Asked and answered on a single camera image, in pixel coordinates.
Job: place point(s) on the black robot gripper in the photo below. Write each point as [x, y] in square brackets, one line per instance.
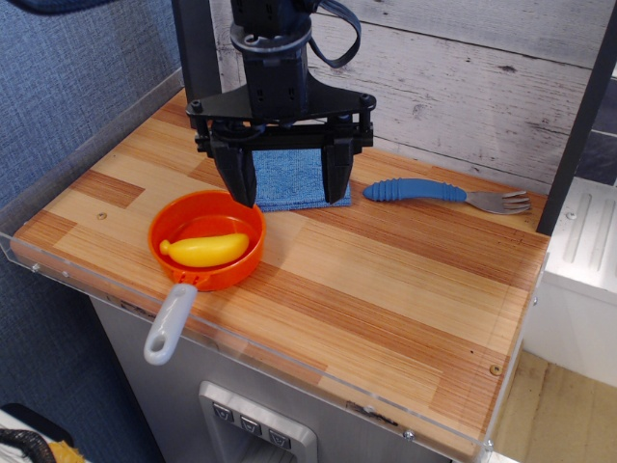
[281, 106]

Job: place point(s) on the yellow toy banana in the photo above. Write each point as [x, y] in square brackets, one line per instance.
[207, 251]

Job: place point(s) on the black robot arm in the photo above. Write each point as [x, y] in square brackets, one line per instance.
[268, 12]

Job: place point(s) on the blue folded towel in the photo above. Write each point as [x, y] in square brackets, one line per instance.
[291, 180]

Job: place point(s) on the stainless steel cabinet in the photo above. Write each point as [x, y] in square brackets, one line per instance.
[352, 423]

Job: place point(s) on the silver button control panel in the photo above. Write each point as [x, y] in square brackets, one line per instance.
[243, 430]

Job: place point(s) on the white ribbed appliance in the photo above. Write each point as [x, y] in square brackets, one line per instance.
[572, 320]

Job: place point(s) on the orange toy pan grey handle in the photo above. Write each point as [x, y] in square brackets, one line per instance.
[201, 214]

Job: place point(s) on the black vertical post left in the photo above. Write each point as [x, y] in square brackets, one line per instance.
[197, 48]

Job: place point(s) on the black vertical post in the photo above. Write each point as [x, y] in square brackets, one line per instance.
[586, 115]
[197, 48]

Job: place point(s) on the blue handled metal fork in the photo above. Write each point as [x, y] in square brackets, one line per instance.
[399, 189]

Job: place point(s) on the black vertical post right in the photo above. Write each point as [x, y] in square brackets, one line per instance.
[586, 115]

